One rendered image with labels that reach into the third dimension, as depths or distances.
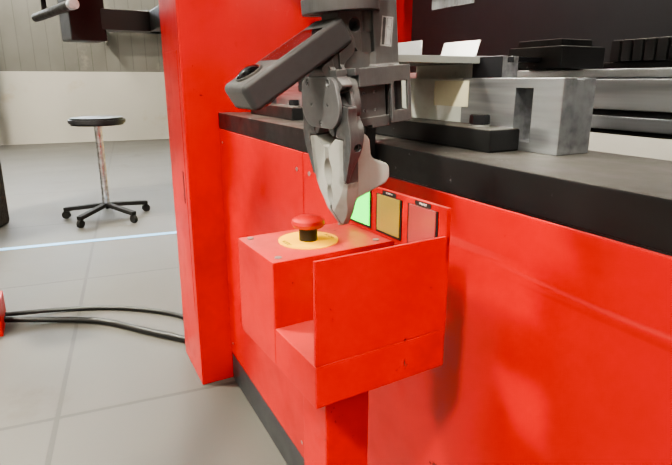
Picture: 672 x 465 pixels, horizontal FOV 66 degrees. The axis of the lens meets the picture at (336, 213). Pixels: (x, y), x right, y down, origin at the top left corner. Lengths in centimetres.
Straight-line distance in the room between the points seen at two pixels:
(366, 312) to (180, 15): 121
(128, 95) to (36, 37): 150
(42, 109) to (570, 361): 916
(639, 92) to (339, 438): 68
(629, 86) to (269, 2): 106
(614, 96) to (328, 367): 67
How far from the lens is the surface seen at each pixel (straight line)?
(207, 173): 161
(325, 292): 48
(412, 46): 82
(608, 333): 55
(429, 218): 56
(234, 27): 162
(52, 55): 944
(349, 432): 68
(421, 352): 58
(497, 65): 80
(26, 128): 951
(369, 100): 50
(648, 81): 95
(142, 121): 939
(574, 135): 73
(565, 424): 62
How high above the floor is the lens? 97
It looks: 14 degrees down
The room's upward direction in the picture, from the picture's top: straight up
